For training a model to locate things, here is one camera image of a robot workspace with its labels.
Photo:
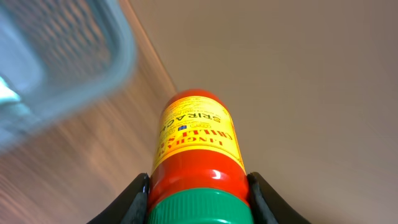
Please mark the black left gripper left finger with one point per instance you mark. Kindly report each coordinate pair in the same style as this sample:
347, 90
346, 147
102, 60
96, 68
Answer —
129, 207

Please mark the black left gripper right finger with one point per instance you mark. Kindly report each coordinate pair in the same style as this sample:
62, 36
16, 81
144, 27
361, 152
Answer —
267, 206

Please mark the sriracha chilli sauce bottle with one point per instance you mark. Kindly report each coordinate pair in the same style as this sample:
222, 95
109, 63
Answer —
198, 175

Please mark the grey plastic mesh basket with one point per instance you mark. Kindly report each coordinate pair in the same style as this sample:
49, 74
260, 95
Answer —
57, 56

